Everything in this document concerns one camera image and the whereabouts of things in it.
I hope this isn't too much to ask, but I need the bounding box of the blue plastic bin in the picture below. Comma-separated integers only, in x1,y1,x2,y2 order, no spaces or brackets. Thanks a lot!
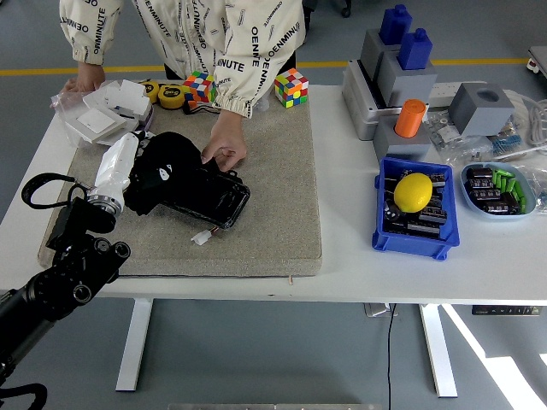
372,156,462,261

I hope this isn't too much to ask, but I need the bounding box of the grey-brown mat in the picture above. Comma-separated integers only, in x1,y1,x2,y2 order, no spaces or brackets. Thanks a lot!
38,91,324,278

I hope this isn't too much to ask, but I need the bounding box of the clear bag of small parts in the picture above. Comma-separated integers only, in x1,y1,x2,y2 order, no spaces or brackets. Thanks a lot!
446,136,497,168

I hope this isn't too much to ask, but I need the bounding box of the light grey base box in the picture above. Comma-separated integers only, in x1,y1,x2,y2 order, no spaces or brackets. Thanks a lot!
341,59,405,142

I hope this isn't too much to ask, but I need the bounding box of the white power strip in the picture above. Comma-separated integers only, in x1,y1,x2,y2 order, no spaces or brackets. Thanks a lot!
429,81,488,108

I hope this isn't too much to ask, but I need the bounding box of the black rag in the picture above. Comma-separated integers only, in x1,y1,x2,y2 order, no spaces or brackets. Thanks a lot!
123,131,223,217

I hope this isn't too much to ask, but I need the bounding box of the person's right hand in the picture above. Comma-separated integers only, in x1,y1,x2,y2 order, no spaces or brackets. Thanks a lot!
62,61,106,94

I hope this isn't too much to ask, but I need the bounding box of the black wrist strap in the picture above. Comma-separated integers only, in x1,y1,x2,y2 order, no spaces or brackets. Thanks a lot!
182,102,223,116

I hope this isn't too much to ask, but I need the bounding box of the blue bottle-shaped block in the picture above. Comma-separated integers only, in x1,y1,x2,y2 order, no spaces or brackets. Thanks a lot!
397,27,434,72
379,3,415,46

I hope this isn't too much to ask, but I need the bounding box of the grey box under table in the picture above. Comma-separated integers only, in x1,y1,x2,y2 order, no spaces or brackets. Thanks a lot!
363,302,399,318

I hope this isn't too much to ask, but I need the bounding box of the white table leg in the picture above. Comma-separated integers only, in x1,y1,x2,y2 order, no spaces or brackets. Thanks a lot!
418,303,459,399
115,297,154,393

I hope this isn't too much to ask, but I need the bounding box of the grey cart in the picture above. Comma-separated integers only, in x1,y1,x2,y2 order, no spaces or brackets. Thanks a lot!
526,45,547,86

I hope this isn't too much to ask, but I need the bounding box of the purple tray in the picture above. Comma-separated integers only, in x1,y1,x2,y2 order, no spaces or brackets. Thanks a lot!
135,106,155,134

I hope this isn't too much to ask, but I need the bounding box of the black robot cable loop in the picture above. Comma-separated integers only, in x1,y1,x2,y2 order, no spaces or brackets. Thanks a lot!
0,383,48,410

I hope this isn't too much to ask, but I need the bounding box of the clear bag of screws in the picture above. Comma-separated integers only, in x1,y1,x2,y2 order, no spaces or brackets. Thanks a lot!
425,109,465,150

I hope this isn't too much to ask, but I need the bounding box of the white cable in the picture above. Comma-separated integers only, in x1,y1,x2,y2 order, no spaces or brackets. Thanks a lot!
502,89,547,149

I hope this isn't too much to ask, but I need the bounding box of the orange cylinder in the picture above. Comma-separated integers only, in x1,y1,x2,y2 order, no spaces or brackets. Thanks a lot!
394,98,430,139

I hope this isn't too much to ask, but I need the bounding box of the black power cable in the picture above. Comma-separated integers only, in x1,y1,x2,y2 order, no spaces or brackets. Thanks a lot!
385,303,397,410

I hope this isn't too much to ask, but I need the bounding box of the light blue dish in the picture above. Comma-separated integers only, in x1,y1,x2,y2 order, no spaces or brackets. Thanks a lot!
460,161,538,222

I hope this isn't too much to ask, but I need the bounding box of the clear plastic box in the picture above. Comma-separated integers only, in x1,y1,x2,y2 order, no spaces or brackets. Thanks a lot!
63,87,149,149

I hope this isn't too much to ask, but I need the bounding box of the grey block with round hole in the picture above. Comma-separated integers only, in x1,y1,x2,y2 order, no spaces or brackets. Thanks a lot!
448,82,517,138

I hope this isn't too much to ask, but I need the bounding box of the black table control panel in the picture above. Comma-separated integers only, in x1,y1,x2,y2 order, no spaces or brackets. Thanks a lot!
471,305,543,317

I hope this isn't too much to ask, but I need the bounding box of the person's left hand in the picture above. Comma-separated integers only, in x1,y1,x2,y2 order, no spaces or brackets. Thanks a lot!
199,109,249,173

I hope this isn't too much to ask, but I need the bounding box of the bag of blue resistors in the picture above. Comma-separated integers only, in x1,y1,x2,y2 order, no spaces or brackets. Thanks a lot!
491,121,527,157

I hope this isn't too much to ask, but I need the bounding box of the person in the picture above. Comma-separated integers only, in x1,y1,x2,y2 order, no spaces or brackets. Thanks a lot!
58,0,307,173

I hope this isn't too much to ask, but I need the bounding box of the yellow tape measure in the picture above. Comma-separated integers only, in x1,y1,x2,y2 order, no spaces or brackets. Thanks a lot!
139,79,162,104
156,84,187,109

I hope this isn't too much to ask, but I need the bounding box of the yellow lemon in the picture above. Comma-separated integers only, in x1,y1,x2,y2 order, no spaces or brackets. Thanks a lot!
393,173,434,214

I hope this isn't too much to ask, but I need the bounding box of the clear plastic bag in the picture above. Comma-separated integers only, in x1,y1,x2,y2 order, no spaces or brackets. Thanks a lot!
512,161,547,214
50,79,121,119

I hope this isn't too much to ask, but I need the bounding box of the colourful puzzle cube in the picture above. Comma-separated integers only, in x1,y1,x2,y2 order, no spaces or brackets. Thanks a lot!
183,70,218,104
273,67,310,109

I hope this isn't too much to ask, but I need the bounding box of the grey holder block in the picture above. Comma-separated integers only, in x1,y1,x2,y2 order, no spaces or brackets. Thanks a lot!
373,117,433,162
360,28,403,82
376,50,439,108

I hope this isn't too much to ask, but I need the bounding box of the white cardboard piece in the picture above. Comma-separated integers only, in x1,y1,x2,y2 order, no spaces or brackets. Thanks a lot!
104,79,151,117

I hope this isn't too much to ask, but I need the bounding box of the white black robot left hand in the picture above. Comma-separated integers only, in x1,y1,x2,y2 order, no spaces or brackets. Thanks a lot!
88,130,174,202

